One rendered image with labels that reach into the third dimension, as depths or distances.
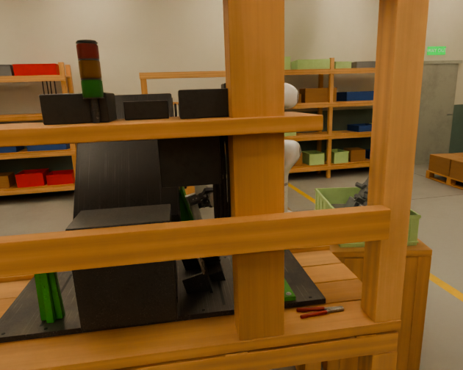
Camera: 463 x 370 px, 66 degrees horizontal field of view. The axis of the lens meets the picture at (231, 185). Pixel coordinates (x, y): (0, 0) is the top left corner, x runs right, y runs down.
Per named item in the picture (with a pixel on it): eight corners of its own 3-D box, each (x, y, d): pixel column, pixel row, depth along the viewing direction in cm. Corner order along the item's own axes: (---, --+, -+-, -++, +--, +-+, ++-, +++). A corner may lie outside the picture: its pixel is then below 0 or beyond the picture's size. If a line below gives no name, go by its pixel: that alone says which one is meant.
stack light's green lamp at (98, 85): (85, 99, 91) (83, 81, 90) (106, 98, 92) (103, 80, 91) (80, 99, 86) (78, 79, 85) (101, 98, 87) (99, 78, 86)
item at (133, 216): (93, 299, 128) (80, 209, 120) (178, 290, 132) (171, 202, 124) (80, 331, 111) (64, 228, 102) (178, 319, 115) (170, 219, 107)
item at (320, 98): (400, 172, 710) (409, 53, 656) (253, 184, 654) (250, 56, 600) (383, 167, 761) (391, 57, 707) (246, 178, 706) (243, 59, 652)
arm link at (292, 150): (267, 180, 200) (267, 138, 194) (300, 181, 196) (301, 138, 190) (264, 186, 189) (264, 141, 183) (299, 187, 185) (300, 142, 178)
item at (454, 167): (425, 177, 662) (427, 153, 652) (465, 175, 671) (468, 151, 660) (475, 194, 547) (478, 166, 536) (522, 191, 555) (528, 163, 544)
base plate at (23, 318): (35, 278, 149) (34, 274, 149) (289, 253, 165) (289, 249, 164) (-16, 345, 109) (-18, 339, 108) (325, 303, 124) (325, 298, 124)
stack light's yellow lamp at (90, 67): (83, 81, 90) (81, 62, 89) (103, 80, 91) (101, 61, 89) (78, 79, 85) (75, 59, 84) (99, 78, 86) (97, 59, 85)
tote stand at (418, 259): (305, 309, 270) (307, 211, 251) (374, 308, 268) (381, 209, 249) (326, 378, 204) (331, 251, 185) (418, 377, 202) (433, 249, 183)
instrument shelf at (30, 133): (-9, 138, 103) (-12, 124, 102) (292, 123, 115) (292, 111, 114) (-65, 150, 79) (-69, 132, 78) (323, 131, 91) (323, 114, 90)
